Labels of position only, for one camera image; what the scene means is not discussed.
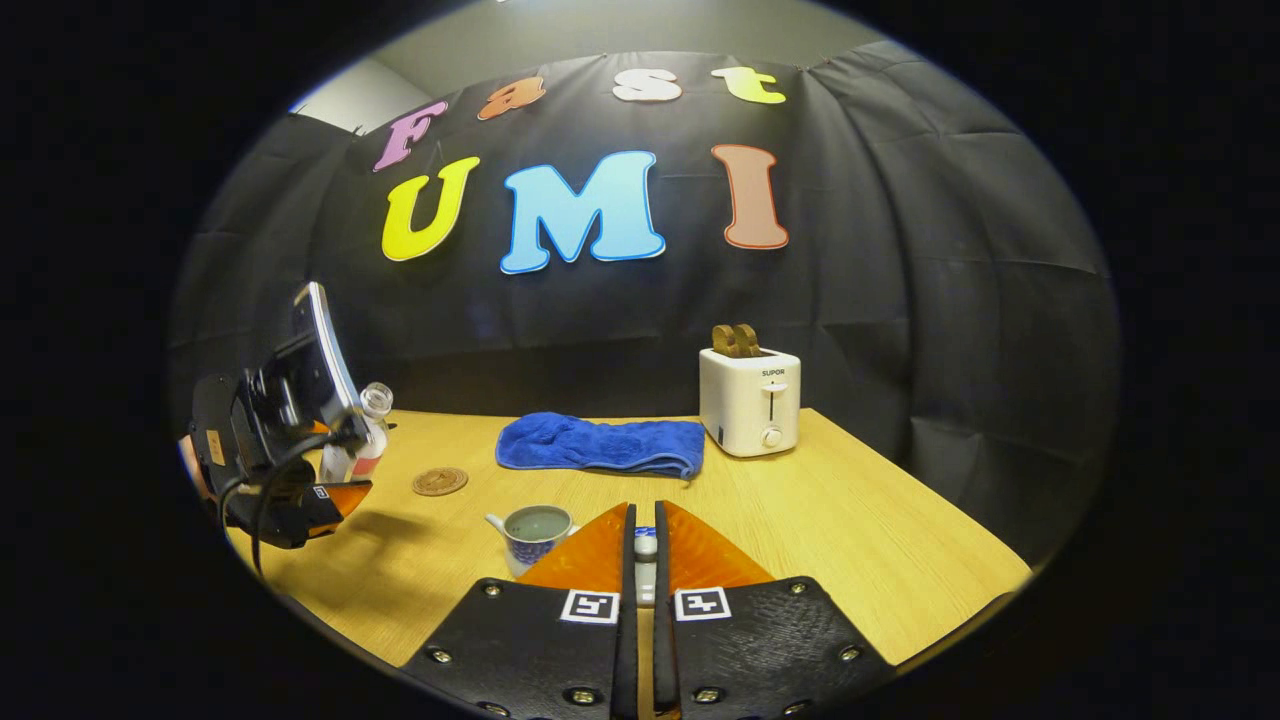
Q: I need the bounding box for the clear plastic water bottle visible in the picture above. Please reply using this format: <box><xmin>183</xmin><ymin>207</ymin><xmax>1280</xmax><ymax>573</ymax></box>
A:
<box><xmin>320</xmin><ymin>383</ymin><xmax>394</xmax><ymax>483</ymax></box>

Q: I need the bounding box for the white teacup lid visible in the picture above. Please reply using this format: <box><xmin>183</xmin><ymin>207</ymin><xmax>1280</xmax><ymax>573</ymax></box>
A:
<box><xmin>633</xmin><ymin>527</ymin><xmax>660</xmax><ymax>609</ymax></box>

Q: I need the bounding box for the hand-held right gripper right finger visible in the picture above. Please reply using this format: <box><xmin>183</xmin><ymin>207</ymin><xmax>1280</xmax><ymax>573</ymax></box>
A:
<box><xmin>655</xmin><ymin>500</ymin><xmax>896</xmax><ymax>720</ymax></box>

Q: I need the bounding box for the black backdrop cloth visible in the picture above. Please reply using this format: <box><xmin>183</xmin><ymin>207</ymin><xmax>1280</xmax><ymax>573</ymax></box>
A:
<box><xmin>170</xmin><ymin>40</ymin><xmax>1121</xmax><ymax>563</ymax></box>

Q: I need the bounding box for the blue towel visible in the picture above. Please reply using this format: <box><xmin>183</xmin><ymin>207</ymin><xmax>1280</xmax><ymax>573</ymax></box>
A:
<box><xmin>495</xmin><ymin>412</ymin><xmax>706</xmax><ymax>481</ymax></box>

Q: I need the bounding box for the white blue-patterned teacup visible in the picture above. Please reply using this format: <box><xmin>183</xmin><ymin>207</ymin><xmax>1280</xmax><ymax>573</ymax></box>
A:
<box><xmin>485</xmin><ymin>504</ymin><xmax>581</xmax><ymax>578</ymax></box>

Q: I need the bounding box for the white toaster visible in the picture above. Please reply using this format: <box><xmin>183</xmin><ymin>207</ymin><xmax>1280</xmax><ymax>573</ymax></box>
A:
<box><xmin>699</xmin><ymin>346</ymin><xmax>802</xmax><ymax>458</ymax></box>

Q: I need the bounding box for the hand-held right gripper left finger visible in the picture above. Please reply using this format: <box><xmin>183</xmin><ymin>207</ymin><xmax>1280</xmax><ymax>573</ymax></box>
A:
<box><xmin>400</xmin><ymin>503</ymin><xmax>638</xmax><ymax>720</ymax></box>

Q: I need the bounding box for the black cable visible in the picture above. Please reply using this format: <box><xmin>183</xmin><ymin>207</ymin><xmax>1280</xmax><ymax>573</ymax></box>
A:
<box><xmin>215</xmin><ymin>430</ymin><xmax>331</xmax><ymax>577</ymax></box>

